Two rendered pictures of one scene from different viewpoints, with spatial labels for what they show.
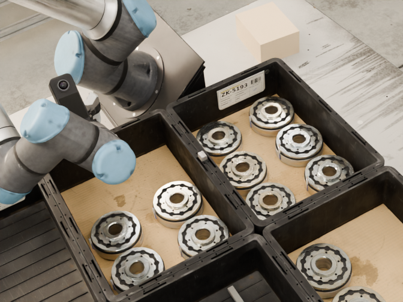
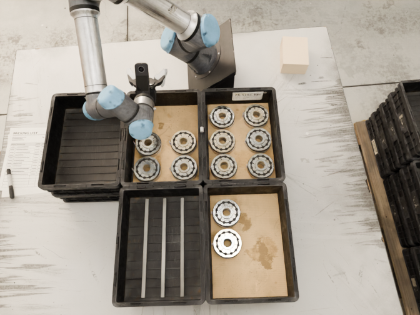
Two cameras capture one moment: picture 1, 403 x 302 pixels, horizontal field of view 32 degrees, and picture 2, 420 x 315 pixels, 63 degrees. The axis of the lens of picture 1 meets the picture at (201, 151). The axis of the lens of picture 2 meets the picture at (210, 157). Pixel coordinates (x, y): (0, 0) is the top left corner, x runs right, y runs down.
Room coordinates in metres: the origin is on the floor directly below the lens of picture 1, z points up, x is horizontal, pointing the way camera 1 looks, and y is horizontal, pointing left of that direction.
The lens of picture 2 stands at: (0.44, -0.24, 2.11)
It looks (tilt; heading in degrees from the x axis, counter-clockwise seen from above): 69 degrees down; 22
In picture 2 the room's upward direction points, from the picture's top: 2 degrees counter-clockwise
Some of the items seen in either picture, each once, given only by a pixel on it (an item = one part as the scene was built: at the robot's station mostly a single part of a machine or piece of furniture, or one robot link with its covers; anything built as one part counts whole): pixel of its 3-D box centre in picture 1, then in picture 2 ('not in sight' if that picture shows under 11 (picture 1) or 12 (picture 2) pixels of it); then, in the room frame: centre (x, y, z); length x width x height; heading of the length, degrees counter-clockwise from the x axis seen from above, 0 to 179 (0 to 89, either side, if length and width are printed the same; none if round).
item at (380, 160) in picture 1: (269, 136); (240, 134); (1.00, -0.14, 0.92); 0.40 x 0.30 x 0.02; 22
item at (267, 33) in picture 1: (267, 33); (294, 55); (1.57, -0.23, 0.74); 0.16 x 0.12 x 0.07; 17
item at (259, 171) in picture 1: (242, 169); (222, 140); (0.97, -0.08, 0.86); 0.10 x 0.10 x 0.01
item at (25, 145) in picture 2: not in sight; (27, 159); (0.65, 0.72, 0.70); 0.33 x 0.23 x 0.01; 26
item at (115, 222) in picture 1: (115, 229); (147, 142); (0.86, 0.19, 0.86); 0.05 x 0.05 x 0.01
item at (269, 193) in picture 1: (270, 200); (224, 165); (0.87, -0.12, 0.86); 0.05 x 0.05 x 0.01
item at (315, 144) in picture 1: (298, 140); (259, 139); (1.03, -0.21, 0.86); 0.10 x 0.10 x 0.01
